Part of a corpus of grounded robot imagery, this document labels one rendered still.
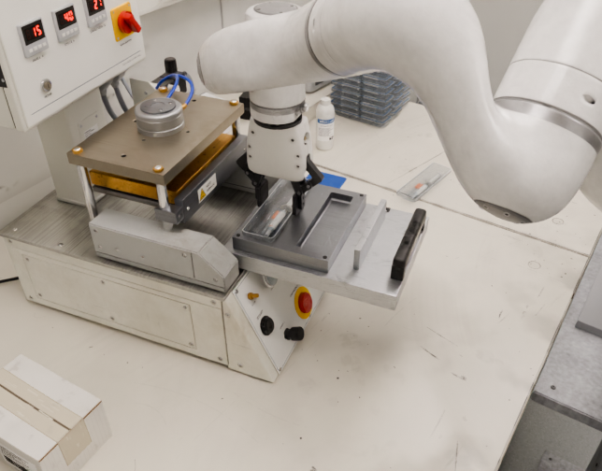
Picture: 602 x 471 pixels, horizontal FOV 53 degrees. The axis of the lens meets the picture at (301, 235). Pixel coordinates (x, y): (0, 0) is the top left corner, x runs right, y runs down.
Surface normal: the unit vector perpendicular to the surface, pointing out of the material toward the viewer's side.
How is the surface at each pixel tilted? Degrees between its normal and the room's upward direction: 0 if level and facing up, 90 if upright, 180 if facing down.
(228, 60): 75
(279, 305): 65
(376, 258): 0
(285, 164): 94
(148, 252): 90
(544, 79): 46
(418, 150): 0
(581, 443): 0
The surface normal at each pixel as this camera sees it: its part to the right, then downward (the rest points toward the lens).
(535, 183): 0.00, 0.40
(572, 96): -0.08, -0.03
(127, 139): 0.00, -0.79
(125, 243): -0.37, 0.56
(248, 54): -0.40, 0.26
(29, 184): 0.84, 0.33
